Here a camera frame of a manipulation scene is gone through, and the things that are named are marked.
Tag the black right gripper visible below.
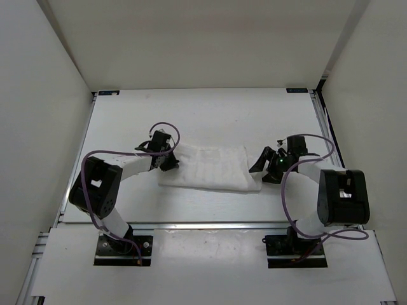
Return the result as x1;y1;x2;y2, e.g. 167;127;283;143
249;146;293;184

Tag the white pleated skirt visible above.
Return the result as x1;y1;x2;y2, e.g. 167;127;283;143
158;144;261;193

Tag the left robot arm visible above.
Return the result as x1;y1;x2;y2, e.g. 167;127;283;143
69;129;180;254

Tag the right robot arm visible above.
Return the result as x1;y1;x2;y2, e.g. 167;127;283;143
249;133;370;254

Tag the blue right corner label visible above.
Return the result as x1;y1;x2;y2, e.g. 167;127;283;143
286;88;308;93

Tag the blue corner label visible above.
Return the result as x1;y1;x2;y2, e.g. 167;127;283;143
286;88;308;93
98;90;120;96

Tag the blue left corner label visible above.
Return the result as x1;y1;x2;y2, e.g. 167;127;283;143
98;90;120;96

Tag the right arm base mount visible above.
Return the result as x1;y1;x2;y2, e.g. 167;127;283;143
262;227;328;269

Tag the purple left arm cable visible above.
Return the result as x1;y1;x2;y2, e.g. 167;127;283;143
81;122;182;264

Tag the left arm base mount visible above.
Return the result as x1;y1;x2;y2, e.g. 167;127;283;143
93;233;153;267

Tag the aluminium front table rail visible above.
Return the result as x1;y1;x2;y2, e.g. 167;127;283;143
57;220;363;231

